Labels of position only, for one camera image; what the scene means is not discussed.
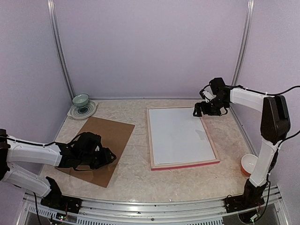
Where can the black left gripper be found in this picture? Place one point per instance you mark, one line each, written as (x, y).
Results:
(106, 157)

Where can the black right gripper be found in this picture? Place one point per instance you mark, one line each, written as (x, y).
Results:
(197, 107)

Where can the brown backing board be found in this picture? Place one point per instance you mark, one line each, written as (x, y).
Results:
(103, 142)

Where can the red and dark photo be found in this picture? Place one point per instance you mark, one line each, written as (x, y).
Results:
(180, 136)

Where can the wooden picture frame pink edge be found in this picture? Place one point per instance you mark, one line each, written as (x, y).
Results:
(182, 138)

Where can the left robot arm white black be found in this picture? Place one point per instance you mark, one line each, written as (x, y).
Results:
(13, 150)

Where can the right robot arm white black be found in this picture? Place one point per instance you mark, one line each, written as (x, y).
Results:
(275, 124)

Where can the pale green patterned plate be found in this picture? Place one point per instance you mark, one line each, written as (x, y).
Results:
(81, 113)

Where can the green ceramic bowl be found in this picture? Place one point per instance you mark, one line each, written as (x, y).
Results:
(81, 100)

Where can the orange white bowl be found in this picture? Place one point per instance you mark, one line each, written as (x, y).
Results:
(248, 163)

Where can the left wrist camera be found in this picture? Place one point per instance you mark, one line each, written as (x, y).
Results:
(89, 142)

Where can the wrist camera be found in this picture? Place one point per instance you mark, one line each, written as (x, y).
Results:
(216, 85)
(89, 142)

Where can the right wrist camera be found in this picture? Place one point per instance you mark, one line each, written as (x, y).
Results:
(216, 85)

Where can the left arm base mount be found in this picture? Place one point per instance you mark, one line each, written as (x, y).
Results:
(63, 203)

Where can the right aluminium corner post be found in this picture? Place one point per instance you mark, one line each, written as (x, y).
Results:
(244, 41)

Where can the aluminium corner post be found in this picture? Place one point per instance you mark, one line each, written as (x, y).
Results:
(59, 49)
(244, 41)

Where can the aluminium front rail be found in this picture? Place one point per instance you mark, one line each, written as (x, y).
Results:
(105, 212)

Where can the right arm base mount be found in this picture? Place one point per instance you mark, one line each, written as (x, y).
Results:
(251, 197)

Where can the left aluminium corner post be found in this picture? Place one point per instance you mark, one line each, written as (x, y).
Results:
(59, 49)

